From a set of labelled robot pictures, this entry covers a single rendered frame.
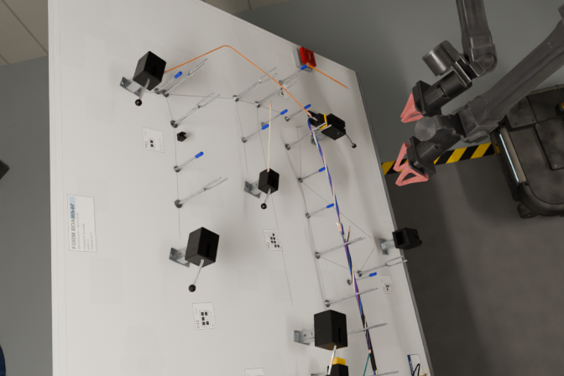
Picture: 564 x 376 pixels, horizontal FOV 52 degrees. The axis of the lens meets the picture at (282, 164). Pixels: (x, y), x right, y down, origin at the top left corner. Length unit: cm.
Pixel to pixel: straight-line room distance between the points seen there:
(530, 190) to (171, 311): 178
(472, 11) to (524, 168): 121
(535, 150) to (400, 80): 74
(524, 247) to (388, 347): 130
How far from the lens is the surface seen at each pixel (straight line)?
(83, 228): 104
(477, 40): 145
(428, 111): 146
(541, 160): 261
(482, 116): 135
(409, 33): 308
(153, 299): 107
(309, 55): 168
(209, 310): 114
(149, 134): 119
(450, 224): 268
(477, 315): 261
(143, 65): 115
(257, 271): 125
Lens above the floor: 253
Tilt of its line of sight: 68 degrees down
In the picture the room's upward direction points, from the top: 14 degrees counter-clockwise
